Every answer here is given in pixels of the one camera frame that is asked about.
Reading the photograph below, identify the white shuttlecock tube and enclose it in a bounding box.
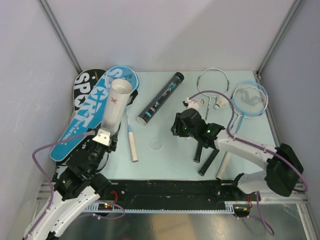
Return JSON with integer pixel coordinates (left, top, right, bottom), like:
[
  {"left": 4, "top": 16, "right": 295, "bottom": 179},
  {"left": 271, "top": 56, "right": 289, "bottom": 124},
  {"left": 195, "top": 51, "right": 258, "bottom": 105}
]
[{"left": 101, "top": 78, "right": 133, "bottom": 136}]

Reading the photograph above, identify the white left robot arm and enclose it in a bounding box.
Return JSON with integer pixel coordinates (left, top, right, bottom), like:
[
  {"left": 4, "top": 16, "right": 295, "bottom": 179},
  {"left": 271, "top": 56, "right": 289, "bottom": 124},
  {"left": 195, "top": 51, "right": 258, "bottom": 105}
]
[{"left": 23, "top": 128, "right": 118, "bottom": 240}]

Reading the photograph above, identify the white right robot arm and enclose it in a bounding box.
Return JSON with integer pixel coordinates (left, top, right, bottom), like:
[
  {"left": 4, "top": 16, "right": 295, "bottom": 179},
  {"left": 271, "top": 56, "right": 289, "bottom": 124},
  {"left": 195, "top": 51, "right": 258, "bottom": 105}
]
[{"left": 171, "top": 108, "right": 304, "bottom": 201}]

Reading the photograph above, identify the white feather shuttlecock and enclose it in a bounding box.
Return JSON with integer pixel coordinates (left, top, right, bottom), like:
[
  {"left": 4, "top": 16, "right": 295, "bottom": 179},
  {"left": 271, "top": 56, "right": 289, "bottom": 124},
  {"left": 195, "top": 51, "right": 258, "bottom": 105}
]
[
  {"left": 213, "top": 95, "right": 229, "bottom": 110},
  {"left": 192, "top": 99, "right": 205, "bottom": 110}
]

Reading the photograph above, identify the blue sport racket cover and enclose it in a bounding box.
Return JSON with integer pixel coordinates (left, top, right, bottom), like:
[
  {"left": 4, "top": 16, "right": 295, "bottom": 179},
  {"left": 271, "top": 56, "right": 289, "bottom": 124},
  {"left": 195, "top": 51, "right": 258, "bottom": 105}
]
[{"left": 49, "top": 72, "right": 116, "bottom": 161}]

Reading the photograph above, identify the black shuttlecock tube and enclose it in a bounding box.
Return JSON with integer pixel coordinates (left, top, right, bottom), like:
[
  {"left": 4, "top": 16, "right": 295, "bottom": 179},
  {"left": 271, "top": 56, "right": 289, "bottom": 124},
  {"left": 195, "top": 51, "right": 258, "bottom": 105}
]
[{"left": 136, "top": 72, "right": 185, "bottom": 126}]

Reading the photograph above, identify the clear tube lid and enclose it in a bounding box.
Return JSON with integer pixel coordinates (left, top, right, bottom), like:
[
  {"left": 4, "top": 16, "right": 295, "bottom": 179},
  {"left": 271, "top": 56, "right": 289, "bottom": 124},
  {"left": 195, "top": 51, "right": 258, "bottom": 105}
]
[{"left": 149, "top": 137, "right": 163, "bottom": 151}]

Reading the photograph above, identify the white racket black grip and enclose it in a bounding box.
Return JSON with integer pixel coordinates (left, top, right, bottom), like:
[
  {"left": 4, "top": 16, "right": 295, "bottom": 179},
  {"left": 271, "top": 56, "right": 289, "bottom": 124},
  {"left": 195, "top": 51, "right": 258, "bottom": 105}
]
[{"left": 193, "top": 67, "right": 230, "bottom": 163}]

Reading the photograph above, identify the blue racket white grip right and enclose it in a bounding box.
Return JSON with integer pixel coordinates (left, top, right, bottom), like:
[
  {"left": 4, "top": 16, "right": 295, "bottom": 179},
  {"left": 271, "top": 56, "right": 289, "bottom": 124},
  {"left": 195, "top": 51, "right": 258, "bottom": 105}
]
[{"left": 229, "top": 81, "right": 269, "bottom": 133}]

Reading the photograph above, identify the blue racket white grip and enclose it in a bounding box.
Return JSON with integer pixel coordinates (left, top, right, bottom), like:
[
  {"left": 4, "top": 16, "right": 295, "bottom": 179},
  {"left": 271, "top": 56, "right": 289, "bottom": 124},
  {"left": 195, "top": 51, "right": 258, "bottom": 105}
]
[
  {"left": 103, "top": 65, "right": 140, "bottom": 164},
  {"left": 229, "top": 81, "right": 269, "bottom": 133}
]

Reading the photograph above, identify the black sport racket cover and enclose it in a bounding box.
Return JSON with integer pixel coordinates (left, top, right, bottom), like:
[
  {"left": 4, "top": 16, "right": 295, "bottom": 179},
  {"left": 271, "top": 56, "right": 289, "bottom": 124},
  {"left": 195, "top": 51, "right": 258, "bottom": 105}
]
[{"left": 54, "top": 67, "right": 139, "bottom": 173}]

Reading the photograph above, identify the blue racket white grip left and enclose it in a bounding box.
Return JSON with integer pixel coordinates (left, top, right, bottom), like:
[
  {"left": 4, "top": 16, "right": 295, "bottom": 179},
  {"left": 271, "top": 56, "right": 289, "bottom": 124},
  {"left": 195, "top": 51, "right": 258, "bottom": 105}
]
[{"left": 103, "top": 65, "right": 140, "bottom": 164}]

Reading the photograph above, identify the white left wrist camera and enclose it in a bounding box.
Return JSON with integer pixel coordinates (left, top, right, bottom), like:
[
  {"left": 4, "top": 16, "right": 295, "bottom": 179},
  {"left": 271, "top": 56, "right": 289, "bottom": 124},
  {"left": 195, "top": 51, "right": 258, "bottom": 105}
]
[{"left": 92, "top": 128, "right": 111, "bottom": 147}]

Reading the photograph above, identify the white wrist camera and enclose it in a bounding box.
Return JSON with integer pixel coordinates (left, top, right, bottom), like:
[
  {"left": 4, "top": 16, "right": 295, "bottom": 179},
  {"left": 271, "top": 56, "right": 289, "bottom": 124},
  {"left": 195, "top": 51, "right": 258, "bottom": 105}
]
[
  {"left": 92, "top": 128, "right": 111, "bottom": 147},
  {"left": 182, "top": 98, "right": 199, "bottom": 110}
]

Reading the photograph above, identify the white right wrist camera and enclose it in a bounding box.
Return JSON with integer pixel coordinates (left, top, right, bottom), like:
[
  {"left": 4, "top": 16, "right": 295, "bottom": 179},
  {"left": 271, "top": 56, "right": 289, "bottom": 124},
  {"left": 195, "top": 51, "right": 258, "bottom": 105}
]
[{"left": 182, "top": 98, "right": 199, "bottom": 110}]

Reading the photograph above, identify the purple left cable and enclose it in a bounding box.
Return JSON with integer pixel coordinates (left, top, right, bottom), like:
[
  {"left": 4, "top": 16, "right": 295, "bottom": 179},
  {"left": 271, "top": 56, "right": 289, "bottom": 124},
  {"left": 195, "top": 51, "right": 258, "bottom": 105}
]
[{"left": 22, "top": 132, "right": 126, "bottom": 240}]

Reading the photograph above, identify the purple cable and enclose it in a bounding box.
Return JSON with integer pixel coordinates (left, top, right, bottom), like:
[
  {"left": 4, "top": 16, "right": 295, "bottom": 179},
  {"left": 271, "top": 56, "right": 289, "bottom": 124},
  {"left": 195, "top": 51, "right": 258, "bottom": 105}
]
[
  {"left": 187, "top": 90, "right": 310, "bottom": 237},
  {"left": 22, "top": 132, "right": 126, "bottom": 240}
]

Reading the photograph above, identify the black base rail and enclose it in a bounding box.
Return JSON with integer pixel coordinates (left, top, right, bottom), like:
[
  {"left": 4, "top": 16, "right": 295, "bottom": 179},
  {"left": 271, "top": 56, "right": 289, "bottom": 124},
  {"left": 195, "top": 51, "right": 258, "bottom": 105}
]
[{"left": 62, "top": 178, "right": 251, "bottom": 211}]

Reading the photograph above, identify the grey aluminium frame post right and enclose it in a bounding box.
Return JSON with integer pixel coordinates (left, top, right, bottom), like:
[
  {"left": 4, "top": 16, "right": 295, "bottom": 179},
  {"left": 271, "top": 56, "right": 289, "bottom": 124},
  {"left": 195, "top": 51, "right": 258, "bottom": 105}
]
[{"left": 256, "top": 0, "right": 305, "bottom": 79}]

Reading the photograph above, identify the grey aluminium frame post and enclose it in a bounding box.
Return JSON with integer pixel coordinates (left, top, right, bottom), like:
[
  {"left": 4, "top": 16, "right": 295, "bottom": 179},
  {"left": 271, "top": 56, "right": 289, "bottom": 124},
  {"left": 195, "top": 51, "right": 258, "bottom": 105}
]
[
  {"left": 256, "top": 0, "right": 305, "bottom": 79},
  {"left": 37, "top": 0, "right": 83, "bottom": 74}
]

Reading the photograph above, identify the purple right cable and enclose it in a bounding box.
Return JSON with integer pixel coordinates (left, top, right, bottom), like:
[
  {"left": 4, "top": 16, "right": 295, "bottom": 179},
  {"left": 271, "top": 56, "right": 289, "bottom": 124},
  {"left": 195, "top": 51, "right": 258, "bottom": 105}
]
[{"left": 187, "top": 90, "right": 310, "bottom": 237}]

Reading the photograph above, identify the grey aluminium frame post left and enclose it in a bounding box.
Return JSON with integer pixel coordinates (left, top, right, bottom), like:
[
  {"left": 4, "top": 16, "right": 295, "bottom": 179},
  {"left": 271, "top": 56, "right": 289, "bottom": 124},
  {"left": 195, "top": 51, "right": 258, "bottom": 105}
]
[{"left": 37, "top": 0, "right": 83, "bottom": 74}]

